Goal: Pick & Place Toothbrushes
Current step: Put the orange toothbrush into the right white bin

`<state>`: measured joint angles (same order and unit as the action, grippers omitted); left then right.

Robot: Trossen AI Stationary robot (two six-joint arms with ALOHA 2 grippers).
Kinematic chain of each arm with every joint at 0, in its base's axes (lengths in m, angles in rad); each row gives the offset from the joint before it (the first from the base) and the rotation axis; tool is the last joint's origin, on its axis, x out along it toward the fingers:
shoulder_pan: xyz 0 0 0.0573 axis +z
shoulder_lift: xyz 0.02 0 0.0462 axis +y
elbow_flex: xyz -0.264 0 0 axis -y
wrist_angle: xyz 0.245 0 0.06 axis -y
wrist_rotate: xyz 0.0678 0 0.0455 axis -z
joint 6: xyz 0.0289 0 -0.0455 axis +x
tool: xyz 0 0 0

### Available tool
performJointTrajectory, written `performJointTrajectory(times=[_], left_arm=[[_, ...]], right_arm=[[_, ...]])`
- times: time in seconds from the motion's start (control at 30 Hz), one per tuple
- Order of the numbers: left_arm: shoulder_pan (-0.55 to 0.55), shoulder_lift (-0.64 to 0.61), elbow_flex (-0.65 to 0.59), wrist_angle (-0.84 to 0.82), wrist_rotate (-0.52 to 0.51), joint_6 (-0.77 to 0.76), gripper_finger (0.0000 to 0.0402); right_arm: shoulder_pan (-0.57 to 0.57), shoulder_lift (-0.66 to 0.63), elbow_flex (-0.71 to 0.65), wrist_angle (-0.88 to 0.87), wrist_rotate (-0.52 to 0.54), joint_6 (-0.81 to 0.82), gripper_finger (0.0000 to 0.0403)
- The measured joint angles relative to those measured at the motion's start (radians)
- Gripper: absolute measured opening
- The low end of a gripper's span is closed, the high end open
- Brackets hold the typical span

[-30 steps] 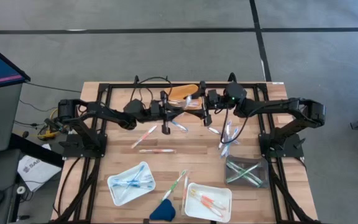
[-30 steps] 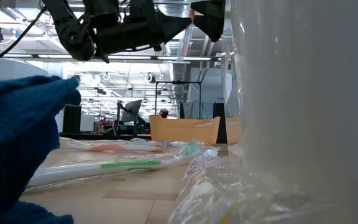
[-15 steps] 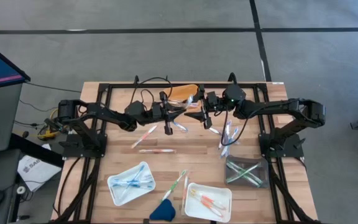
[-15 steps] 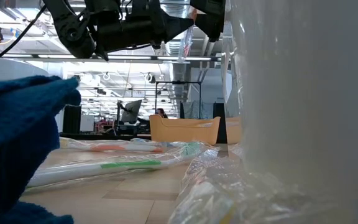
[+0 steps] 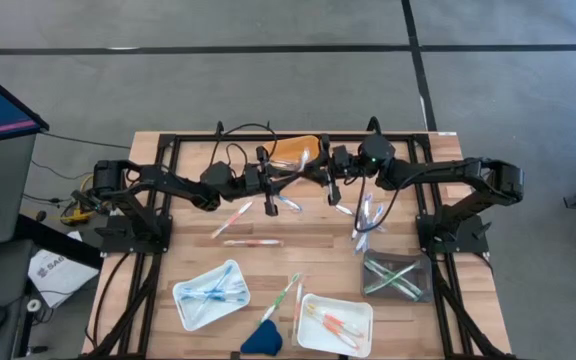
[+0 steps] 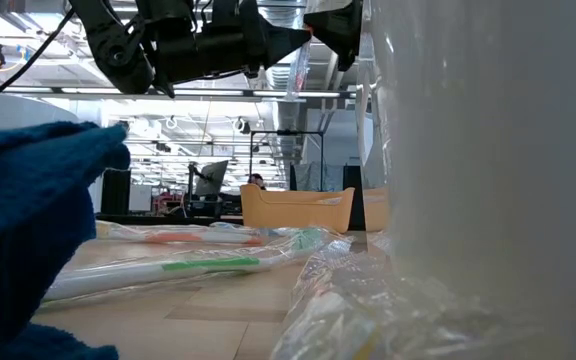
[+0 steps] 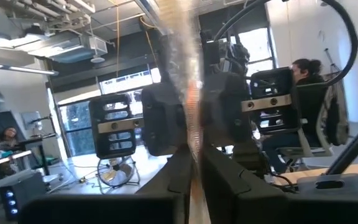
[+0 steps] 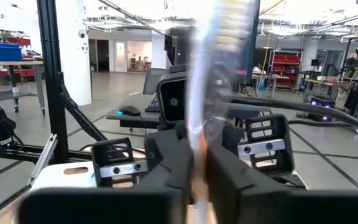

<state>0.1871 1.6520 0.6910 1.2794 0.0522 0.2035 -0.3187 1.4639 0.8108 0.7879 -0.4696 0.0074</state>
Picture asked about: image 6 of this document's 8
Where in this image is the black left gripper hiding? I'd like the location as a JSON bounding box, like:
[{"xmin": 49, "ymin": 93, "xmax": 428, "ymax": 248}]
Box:
[{"xmin": 152, "ymin": 0, "xmax": 314, "ymax": 99}]

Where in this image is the orange plastic bin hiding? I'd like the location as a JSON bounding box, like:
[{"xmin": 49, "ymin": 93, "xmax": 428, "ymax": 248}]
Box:
[{"xmin": 240, "ymin": 183, "xmax": 357, "ymax": 235}]

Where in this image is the white plastic bin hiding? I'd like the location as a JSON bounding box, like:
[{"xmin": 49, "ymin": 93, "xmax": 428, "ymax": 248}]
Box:
[
  {"xmin": 0, "ymin": 89, "xmax": 82, "ymax": 135},
  {"xmin": 356, "ymin": 0, "xmax": 576, "ymax": 360}
]

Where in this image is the green toothbrush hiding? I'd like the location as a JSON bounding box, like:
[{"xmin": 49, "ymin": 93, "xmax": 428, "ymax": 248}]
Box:
[{"xmin": 41, "ymin": 224, "xmax": 332, "ymax": 305}]

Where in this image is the grey monitor on arm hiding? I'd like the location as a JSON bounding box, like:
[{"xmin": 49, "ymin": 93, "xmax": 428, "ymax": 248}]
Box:
[{"xmin": 193, "ymin": 158, "xmax": 231, "ymax": 199}]

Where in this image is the person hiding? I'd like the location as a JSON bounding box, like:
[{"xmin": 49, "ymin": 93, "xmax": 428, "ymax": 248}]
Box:
[{"xmin": 247, "ymin": 172, "xmax": 269, "ymax": 192}]

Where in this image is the black cabinet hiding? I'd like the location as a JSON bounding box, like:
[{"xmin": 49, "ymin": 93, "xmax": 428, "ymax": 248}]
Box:
[
  {"xmin": 342, "ymin": 164, "xmax": 368, "ymax": 232},
  {"xmin": 100, "ymin": 168, "xmax": 132, "ymax": 217}
]

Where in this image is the blue folded cloth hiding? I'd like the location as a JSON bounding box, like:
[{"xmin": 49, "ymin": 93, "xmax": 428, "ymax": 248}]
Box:
[{"xmin": 0, "ymin": 121, "xmax": 133, "ymax": 360}]

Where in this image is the black ceiling light rail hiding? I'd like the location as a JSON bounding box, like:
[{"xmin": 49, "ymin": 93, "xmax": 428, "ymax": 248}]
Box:
[{"xmin": 0, "ymin": 85, "xmax": 359, "ymax": 101}]

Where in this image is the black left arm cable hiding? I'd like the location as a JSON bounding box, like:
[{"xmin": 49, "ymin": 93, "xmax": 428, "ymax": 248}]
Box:
[{"xmin": 0, "ymin": 8, "xmax": 77, "ymax": 95}]

